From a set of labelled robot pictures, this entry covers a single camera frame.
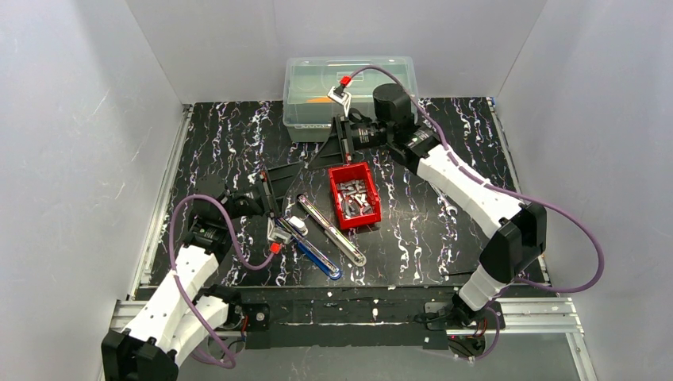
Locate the red plastic bin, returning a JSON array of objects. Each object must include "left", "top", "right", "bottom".
[{"left": 329, "top": 162, "right": 382, "bottom": 229}]

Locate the blue stapler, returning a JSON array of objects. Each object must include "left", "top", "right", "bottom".
[{"left": 275, "top": 217, "right": 342, "bottom": 280}]

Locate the black silver stapler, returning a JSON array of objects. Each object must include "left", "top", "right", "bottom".
[{"left": 297, "top": 194, "right": 367, "bottom": 267}]

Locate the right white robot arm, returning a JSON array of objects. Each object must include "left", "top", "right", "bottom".
[{"left": 326, "top": 83, "right": 547, "bottom": 318}]

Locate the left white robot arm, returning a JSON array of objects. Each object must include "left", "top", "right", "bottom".
[{"left": 102, "top": 162, "right": 303, "bottom": 380}]

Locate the clear plastic storage box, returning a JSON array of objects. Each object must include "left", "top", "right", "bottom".
[{"left": 282, "top": 56, "right": 420, "bottom": 143}]

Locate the pile of staple strips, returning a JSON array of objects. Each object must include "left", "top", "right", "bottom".
[{"left": 336, "top": 179, "right": 374, "bottom": 219}]

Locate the silver open-end wrench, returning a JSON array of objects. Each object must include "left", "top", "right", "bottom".
[{"left": 437, "top": 191, "right": 458, "bottom": 216}]

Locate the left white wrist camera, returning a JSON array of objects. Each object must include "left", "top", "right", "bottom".
[{"left": 267, "top": 218, "right": 292, "bottom": 255}]

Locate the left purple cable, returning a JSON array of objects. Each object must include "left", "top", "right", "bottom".
[{"left": 167, "top": 194, "right": 283, "bottom": 370}]

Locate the purple cable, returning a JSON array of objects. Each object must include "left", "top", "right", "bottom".
[
  {"left": 341, "top": 67, "right": 606, "bottom": 364},
  {"left": 167, "top": 194, "right": 283, "bottom": 370}
]

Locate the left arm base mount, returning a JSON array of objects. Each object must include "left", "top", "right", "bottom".
[{"left": 215, "top": 303, "right": 271, "bottom": 333}]

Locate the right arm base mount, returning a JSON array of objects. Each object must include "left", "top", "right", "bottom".
[{"left": 413, "top": 294, "right": 506, "bottom": 337}]

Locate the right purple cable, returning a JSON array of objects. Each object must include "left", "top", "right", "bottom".
[{"left": 341, "top": 67, "right": 606, "bottom": 364}]

